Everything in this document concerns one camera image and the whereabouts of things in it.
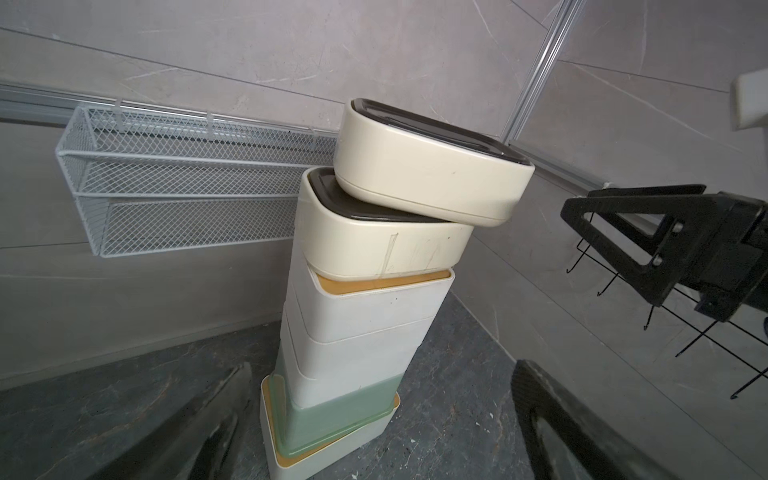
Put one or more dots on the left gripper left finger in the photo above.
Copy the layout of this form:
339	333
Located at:
206	434

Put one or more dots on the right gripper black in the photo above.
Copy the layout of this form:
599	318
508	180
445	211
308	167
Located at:
659	237

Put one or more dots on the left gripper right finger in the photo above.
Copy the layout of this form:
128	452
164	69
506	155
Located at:
560	432

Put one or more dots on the green square tissue box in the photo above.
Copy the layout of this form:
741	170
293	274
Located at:
301	428

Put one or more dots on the bamboo-lid tissue box front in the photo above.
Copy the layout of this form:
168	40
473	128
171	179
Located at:
376	355

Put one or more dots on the cream box dark lid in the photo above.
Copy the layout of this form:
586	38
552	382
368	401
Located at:
345	239
401	160

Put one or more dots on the cream box dark lid back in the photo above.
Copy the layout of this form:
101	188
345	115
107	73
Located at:
401	160

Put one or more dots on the white box grey-blue lid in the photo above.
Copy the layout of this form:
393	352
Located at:
306	391

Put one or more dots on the large white bamboo-lid tissue box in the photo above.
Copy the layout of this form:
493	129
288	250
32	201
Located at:
324	453

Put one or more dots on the black wire hook rack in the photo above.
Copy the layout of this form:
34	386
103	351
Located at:
742	339

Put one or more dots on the white wire mesh basket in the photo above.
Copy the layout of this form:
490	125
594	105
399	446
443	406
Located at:
146	181

